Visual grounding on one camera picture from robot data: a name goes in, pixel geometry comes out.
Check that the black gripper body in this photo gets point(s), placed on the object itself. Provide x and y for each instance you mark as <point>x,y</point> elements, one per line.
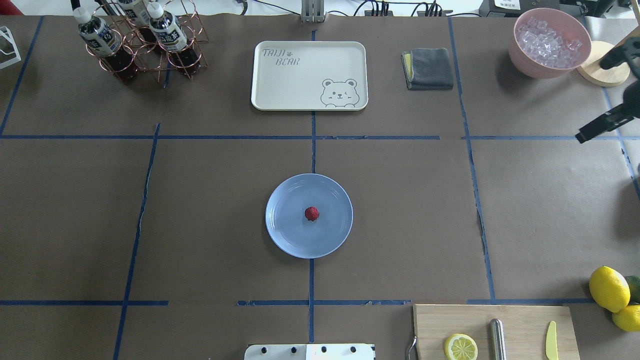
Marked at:
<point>611,120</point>

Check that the grey folded cloth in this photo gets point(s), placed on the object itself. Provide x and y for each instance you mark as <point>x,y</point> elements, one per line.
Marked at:
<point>427,69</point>

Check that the left tea bottle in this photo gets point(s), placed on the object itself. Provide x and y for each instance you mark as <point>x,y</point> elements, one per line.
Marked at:
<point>105,44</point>

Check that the copper wire bottle rack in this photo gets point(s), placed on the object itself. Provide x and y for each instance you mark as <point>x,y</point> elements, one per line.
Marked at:
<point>146,59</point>

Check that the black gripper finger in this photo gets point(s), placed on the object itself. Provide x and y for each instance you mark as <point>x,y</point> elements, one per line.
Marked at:
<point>606,122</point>

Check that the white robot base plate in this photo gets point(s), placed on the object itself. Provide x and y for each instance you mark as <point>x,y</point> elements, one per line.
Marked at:
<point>311,351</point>

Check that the small yellow lemon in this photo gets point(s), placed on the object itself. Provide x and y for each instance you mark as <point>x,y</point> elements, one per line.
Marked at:
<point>628,318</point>

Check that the wooden round stand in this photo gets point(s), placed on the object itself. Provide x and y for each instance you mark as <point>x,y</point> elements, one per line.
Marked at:
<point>591,69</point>

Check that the pink bowl with ice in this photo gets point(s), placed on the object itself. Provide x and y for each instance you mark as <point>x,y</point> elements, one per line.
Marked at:
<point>547,43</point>

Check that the lemon half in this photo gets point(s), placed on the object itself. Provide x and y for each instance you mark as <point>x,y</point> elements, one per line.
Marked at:
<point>460,346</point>

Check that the right tea bottle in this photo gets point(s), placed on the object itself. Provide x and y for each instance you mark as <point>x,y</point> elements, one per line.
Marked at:
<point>172,38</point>

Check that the wooden cutting board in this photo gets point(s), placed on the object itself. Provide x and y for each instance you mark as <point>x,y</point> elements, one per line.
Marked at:
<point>525,328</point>

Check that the back tea bottle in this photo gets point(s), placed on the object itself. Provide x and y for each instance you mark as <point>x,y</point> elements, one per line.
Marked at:
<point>137,14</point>

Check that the large yellow lemon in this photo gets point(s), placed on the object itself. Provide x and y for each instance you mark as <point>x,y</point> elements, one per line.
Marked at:
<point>609,289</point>

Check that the red strawberry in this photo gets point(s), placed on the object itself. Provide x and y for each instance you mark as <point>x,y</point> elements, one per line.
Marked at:
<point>312,213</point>

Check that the white wire cup rack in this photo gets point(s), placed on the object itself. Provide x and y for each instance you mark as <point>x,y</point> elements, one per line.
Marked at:
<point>9,51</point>

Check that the silver handled knife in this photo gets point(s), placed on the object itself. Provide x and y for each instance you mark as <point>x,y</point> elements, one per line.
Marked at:
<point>498,337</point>

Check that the yellow plastic knife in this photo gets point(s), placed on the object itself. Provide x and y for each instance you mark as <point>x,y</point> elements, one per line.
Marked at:
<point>551,341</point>

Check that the tea bottle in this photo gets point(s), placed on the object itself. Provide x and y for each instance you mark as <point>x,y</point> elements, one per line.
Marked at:
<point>137,14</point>
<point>105,44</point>
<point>172,38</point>

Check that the green lime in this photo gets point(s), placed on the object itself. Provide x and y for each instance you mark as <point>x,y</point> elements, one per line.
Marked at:
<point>633,282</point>

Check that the cream bear tray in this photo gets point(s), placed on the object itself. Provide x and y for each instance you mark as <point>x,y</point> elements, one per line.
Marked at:
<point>309,76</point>

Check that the light blue round plate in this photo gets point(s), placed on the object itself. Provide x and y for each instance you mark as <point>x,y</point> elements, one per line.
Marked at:
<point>288,227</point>

